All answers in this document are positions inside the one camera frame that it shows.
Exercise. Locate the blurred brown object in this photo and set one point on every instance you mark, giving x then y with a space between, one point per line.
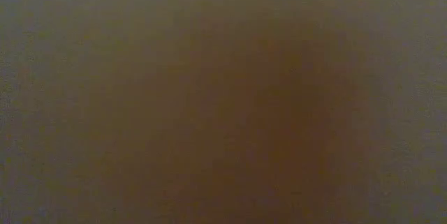
279 119

